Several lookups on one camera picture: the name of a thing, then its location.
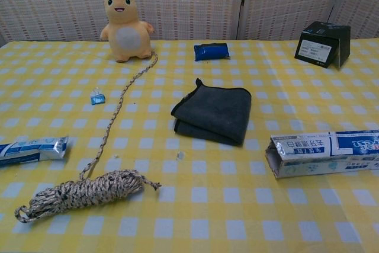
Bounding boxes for blue white toothpaste box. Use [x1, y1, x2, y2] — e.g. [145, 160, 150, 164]
[265, 129, 379, 180]

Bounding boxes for blue white toothpaste tube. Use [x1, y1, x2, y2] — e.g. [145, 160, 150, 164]
[0, 136, 69, 168]

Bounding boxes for black cardboard box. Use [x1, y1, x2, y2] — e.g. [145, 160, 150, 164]
[294, 21, 352, 69]

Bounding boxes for dark grey folded cloth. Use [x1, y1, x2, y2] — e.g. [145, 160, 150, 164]
[170, 78, 253, 147]

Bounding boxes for blue foil packet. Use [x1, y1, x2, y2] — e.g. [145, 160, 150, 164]
[194, 42, 231, 62]

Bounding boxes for blue binder clip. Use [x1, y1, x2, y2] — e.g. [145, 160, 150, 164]
[89, 87, 107, 105]

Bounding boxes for orange plush toy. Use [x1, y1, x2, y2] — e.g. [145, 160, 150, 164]
[99, 0, 156, 63]

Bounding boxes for white woven folding screen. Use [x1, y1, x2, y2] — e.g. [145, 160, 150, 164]
[0, 0, 379, 42]

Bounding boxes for speckled beige rope bundle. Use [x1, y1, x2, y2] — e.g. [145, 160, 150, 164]
[14, 51, 162, 224]

